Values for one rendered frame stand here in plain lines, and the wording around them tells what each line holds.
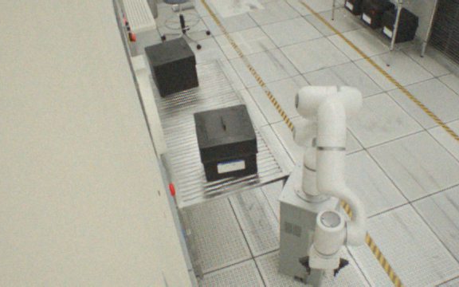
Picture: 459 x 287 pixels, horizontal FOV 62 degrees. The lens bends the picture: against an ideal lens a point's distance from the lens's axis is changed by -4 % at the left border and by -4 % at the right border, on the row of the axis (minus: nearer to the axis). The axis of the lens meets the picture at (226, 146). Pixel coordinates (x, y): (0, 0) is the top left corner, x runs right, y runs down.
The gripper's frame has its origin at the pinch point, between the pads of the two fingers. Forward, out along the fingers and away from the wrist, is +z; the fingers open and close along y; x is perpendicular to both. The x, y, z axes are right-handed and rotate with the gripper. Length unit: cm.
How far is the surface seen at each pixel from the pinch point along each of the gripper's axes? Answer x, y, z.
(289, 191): -57, 12, 25
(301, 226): -48, 5, 41
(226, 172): -64, 44, 20
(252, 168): -68, 31, 21
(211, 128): -75, 51, 0
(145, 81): -71, 78, -32
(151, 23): -230, 131, 17
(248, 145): -67, 33, 4
